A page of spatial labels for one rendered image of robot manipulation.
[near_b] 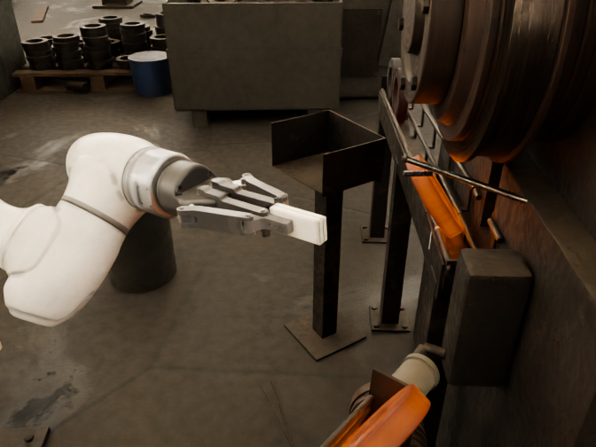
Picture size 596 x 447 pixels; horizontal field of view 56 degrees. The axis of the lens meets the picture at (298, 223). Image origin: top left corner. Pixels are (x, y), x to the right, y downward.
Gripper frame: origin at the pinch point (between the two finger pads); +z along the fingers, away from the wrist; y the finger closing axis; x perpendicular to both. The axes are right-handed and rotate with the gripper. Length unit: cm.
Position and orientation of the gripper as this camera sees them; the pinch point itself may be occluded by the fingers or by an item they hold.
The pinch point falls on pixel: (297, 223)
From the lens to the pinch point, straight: 62.6
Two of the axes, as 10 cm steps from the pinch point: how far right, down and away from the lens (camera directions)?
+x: -0.7, -8.8, -4.7
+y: -6.1, 4.1, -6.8
